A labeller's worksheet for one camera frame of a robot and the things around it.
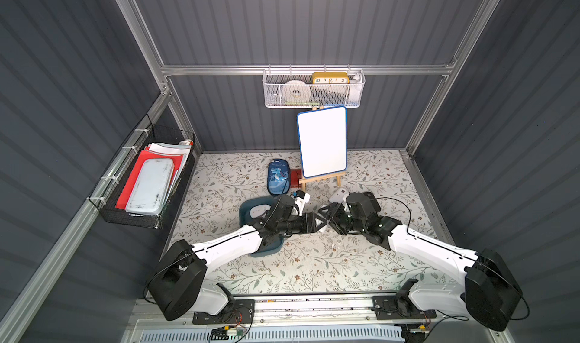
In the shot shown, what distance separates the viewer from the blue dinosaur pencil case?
104 cm

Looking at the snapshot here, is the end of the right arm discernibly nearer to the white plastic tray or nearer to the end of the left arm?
the end of the left arm

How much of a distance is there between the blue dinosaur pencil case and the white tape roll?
0.34m

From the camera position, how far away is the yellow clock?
88cm

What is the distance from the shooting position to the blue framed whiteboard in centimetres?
90

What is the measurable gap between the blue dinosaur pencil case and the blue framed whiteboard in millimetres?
136

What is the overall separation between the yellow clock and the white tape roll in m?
0.06

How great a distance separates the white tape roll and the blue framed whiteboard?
67 mm

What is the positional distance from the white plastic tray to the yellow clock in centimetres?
62

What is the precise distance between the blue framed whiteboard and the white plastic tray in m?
0.50

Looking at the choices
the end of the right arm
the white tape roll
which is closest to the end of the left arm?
the end of the right arm

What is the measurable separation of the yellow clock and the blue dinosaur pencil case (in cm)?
44
